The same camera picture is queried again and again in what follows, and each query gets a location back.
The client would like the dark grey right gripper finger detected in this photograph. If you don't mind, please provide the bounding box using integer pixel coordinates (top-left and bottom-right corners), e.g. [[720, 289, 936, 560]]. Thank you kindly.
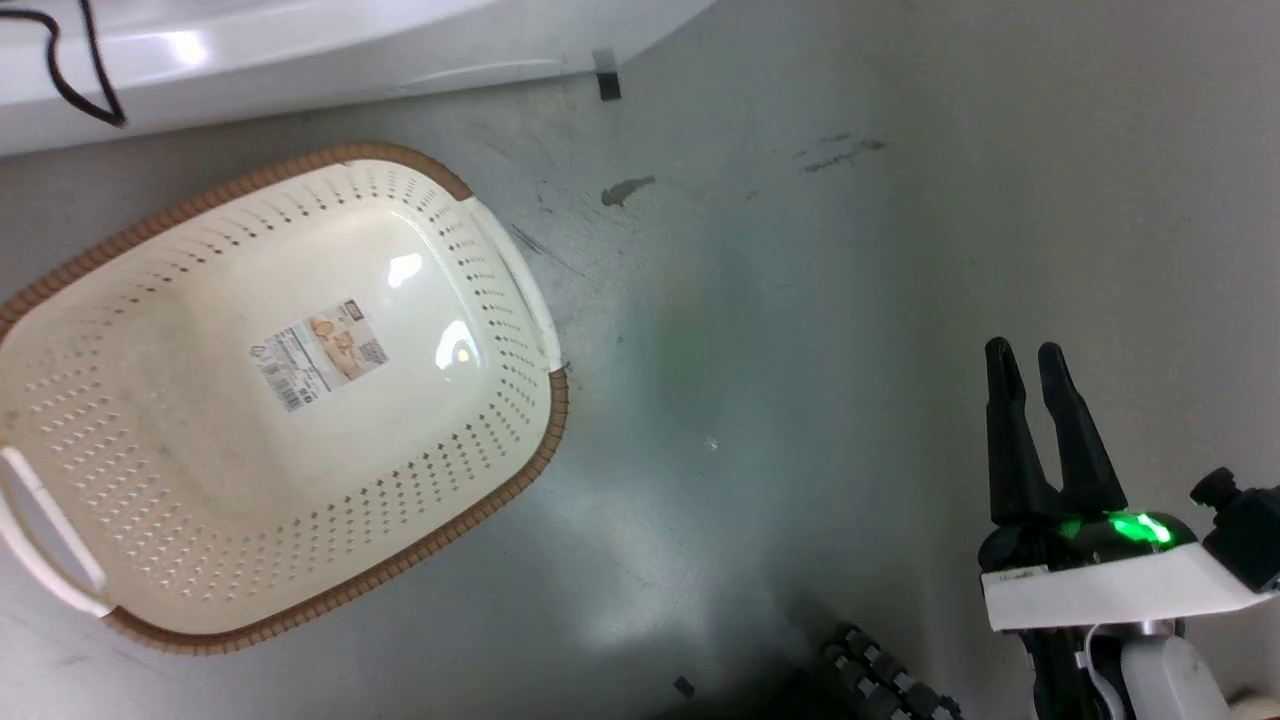
[[1037, 341, 1129, 518], [984, 337, 1057, 528]]

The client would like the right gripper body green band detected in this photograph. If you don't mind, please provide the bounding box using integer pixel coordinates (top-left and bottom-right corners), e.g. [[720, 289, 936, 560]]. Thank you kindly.
[[977, 510, 1263, 633]]

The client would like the cream perforated laundry basket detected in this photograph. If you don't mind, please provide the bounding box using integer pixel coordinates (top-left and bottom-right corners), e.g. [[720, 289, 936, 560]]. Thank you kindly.
[[0, 142, 571, 657]]

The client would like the white washing machine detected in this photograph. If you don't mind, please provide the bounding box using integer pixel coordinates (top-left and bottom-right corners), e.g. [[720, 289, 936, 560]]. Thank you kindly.
[[0, 0, 717, 159]]

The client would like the paper label sticker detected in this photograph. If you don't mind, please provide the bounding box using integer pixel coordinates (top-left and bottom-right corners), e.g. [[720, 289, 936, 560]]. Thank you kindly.
[[250, 297, 390, 413]]

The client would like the thin black cable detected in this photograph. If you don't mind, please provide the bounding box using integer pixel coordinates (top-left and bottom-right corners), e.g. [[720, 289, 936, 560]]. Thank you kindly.
[[0, 0, 128, 128]]

